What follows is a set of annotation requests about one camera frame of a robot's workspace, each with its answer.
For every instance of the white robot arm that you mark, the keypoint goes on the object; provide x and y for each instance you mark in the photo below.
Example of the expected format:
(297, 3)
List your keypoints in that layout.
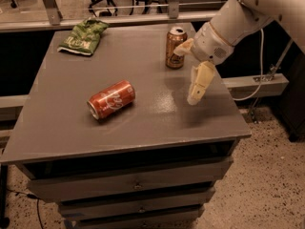
(246, 17)

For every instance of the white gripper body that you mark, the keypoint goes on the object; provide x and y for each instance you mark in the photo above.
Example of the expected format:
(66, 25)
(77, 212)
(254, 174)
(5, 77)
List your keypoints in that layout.
(209, 45)

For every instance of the green chip bag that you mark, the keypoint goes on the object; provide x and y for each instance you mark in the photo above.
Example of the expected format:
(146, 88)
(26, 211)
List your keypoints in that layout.
(84, 37)

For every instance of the grey drawer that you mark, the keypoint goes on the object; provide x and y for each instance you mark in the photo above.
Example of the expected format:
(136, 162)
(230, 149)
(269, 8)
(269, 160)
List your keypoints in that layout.
(144, 220)
(109, 208)
(99, 185)

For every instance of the grey drawer cabinet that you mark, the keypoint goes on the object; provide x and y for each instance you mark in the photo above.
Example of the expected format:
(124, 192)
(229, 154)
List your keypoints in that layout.
(57, 136)

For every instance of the metal railing frame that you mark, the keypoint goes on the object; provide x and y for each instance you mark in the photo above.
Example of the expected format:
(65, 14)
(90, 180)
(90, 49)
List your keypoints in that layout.
(42, 15)

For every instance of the middle grey drawer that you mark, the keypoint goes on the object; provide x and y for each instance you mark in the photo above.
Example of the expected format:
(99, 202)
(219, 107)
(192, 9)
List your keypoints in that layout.
(109, 208)

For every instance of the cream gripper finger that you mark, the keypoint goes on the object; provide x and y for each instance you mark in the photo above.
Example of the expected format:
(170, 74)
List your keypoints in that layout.
(184, 48)
(201, 78)

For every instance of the bottom grey drawer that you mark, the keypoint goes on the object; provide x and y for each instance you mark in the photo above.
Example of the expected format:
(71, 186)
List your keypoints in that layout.
(144, 220)

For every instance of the red coke can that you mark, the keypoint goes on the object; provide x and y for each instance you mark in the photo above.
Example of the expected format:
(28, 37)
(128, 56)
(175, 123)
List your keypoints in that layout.
(111, 99)

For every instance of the gold soda can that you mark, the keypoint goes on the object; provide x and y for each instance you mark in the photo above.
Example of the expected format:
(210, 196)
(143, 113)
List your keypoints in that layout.
(175, 37)

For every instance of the top grey drawer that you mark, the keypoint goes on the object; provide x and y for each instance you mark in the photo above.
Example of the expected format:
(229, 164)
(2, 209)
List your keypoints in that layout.
(99, 185)

